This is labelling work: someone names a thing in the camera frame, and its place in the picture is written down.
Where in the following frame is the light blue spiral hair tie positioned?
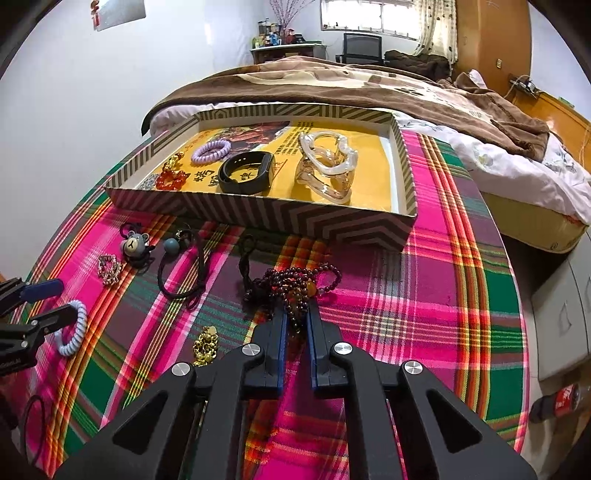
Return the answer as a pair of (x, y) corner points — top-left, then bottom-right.
(54, 299), (89, 357)

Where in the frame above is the black hair tie teal bead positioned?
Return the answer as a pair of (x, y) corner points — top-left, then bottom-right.
(156, 228), (208, 311)

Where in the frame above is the dark red bead necklace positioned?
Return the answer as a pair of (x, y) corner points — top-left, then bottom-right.
(237, 234), (344, 338)

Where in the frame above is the red bead gold charm bracelet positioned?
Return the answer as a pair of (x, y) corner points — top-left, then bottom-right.
(155, 151), (191, 191)

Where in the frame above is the purple spiral hair tie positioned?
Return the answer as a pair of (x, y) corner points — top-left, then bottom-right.
(190, 138), (233, 166)

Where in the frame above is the black smart band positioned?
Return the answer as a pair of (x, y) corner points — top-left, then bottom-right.
(217, 151), (276, 195)

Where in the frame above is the cola bottle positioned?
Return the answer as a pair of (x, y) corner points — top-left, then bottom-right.
(529, 383), (581, 423)

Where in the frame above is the plaid colourful tablecloth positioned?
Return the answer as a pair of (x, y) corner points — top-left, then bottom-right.
(1, 131), (529, 479)

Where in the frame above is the grey drawer cabinet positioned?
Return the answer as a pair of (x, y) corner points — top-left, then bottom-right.
(532, 233), (591, 380)

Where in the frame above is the bed with floral sheet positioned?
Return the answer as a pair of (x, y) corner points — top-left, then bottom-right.
(149, 103), (591, 254)

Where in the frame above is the striped cardboard tray box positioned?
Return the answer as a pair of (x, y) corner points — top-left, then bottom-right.
(104, 103), (418, 252)

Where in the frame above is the orange wooden headboard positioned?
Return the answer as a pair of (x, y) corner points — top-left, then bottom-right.
(512, 90), (591, 171)

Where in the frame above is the brown plush blanket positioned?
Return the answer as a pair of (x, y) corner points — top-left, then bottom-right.
(140, 56), (550, 161)

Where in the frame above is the desk with clutter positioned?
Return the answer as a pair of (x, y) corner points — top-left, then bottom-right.
(250, 43), (327, 64)

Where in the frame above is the dark clothes pile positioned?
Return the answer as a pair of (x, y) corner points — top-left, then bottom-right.
(384, 50), (452, 82)

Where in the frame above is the vase with pink branches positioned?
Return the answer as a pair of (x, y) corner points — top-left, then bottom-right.
(269, 0), (314, 44)

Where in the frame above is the black office chair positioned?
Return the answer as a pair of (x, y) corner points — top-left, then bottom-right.
(335, 33), (384, 65)

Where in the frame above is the wooden wardrobe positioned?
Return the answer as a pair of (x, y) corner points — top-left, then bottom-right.
(453, 0), (532, 95)

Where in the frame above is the floral window curtain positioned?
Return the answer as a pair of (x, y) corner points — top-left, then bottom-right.
(414, 0), (459, 65)

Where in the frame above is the gold chain bracelet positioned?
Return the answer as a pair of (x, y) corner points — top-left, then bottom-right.
(191, 325), (221, 368)

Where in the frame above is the pink crystal bracelet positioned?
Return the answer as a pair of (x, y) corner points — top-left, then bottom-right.
(96, 254), (124, 286)

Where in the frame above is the bear charm hair tie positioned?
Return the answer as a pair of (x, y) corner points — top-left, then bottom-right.
(118, 222), (157, 269)

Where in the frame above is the silver wall poster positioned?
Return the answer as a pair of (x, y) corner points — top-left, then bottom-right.
(90, 0), (146, 32)

